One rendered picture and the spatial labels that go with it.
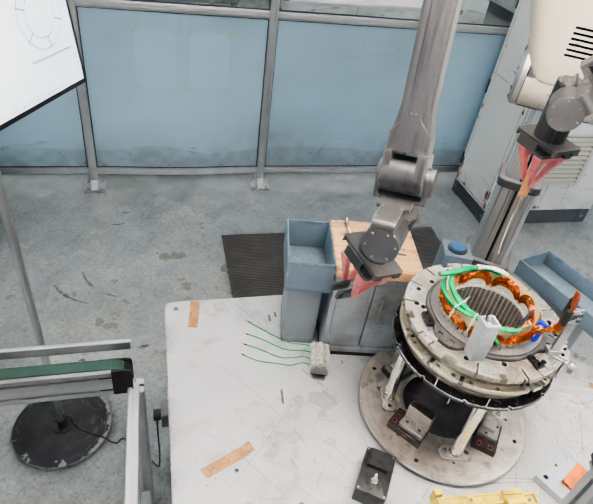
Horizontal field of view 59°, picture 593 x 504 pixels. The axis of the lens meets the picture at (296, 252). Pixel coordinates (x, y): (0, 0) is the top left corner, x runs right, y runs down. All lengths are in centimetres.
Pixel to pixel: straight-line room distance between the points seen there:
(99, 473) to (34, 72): 133
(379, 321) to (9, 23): 103
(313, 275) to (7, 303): 180
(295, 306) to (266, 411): 25
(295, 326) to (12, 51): 87
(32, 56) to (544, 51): 111
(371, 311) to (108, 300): 160
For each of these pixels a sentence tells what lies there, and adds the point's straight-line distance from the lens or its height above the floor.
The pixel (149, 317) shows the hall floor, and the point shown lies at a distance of 250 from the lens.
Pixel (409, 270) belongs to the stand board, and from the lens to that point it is 120.
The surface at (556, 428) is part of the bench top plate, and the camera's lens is 144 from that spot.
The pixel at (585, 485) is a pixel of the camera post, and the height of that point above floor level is 133.
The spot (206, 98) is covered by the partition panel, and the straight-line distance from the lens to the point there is 312.
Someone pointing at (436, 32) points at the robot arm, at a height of 161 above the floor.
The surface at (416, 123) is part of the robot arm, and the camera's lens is 78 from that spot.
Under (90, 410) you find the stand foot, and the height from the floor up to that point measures 2.
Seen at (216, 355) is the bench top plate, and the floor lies 78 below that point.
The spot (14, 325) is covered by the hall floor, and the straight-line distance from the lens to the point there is 259.
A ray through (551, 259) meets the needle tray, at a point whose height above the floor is 105.
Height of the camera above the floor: 179
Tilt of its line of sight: 38 degrees down
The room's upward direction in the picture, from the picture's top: 9 degrees clockwise
